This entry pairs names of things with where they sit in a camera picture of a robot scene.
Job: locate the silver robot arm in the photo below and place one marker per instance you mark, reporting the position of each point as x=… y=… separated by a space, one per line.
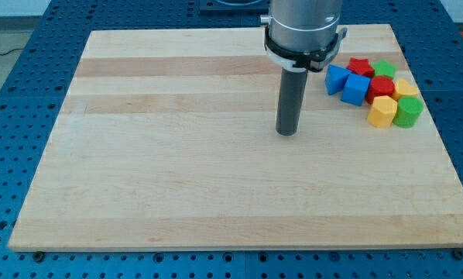
x=303 y=25

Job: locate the red star block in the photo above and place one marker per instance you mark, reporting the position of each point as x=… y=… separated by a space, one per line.
x=361 y=67

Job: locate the green star block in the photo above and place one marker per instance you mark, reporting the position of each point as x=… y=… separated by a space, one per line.
x=384 y=68

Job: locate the wooden board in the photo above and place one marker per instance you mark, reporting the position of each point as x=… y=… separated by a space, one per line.
x=166 y=141

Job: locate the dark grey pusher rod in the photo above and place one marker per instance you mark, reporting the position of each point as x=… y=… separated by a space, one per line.
x=292 y=87

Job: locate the black and white mounting clamp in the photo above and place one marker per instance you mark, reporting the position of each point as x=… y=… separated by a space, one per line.
x=299 y=61

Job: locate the blue triangle block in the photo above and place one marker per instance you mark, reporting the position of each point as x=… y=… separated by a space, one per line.
x=336 y=78

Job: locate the blue cube block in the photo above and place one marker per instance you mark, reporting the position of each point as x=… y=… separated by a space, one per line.
x=355 y=89

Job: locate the yellow hexagon block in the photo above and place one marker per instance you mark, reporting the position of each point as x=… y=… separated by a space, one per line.
x=382 y=111

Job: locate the red cylinder block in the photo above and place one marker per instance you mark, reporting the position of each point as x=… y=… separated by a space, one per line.
x=379 y=86

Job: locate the yellow heart block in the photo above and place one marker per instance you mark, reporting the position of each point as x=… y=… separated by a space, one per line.
x=403 y=88

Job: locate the green cylinder block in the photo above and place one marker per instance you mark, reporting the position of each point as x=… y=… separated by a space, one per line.
x=408 y=112

